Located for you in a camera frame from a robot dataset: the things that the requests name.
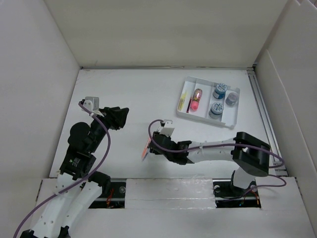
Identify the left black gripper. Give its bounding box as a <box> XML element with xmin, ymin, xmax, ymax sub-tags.
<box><xmin>89</xmin><ymin>106</ymin><xmax>129</xmax><ymax>152</ymax></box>

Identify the orange pen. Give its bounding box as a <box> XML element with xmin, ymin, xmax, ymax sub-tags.
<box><xmin>141</xmin><ymin>138</ymin><xmax>151</xmax><ymax>158</ymax></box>

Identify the blue pen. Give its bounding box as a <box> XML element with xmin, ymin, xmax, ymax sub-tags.
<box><xmin>142</xmin><ymin>148</ymin><xmax>150</xmax><ymax>161</ymax></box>

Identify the red pen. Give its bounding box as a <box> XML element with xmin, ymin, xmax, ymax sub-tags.
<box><xmin>186</xmin><ymin>98</ymin><xmax>192</xmax><ymax>113</ymax></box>

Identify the pink cap marker tube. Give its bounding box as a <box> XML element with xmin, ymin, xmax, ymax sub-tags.
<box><xmin>189</xmin><ymin>88</ymin><xmax>203</xmax><ymax>112</ymax></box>

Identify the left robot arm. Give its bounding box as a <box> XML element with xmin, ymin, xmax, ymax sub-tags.
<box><xmin>20</xmin><ymin>107</ymin><xmax>129</xmax><ymax>238</ymax></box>

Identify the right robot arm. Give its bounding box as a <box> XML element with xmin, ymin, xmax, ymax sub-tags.
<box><xmin>147</xmin><ymin>132</ymin><xmax>270</xmax><ymax>198</ymax></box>

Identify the white organizer tray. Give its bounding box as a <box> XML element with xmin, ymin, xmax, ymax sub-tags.
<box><xmin>176</xmin><ymin>76</ymin><xmax>240</xmax><ymax>128</ymax></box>

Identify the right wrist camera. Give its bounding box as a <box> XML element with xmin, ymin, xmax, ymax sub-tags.
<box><xmin>158</xmin><ymin>119</ymin><xmax>175</xmax><ymax>137</ymax></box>

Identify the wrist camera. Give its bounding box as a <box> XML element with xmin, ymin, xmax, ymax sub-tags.
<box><xmin>81</xmin><ymin>96</ymin><xmax>100</xmax><ymax>112</ymax></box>
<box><xmin>158</xmin><ymin>119</ymin><xmax>175</xmax><ymax>137</ymax></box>

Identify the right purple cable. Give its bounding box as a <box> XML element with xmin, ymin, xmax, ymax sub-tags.
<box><xmin>148</xmin><ymin>119</ymin><xmax>288</xmax><ymax>199</ymax></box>

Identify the purple cable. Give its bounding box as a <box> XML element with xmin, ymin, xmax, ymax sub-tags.
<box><xmin>12</xmin><ymin>100</ymin><xmax>112</xmax><ymax>238</ymax></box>
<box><xmin>148</xmin><ymin>119</ymin><xmax>288</xmax><ymax>199</ymax></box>

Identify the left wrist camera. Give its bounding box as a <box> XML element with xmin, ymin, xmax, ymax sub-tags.
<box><xmin>81</xmin><ymin>96</ymin><xmax>100</xmax><ymax>112</ymax></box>

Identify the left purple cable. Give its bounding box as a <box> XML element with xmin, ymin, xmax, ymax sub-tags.
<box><xmin>12</xmin><ymin>100</ymin><xmax>112</xmax><ymax>238</ymax></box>

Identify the aluminium rail right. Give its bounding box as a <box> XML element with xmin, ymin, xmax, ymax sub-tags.
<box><xmin>247</xmin><ymin>68</ymin><xmax>288</xmax><ymax>177</ymax></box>

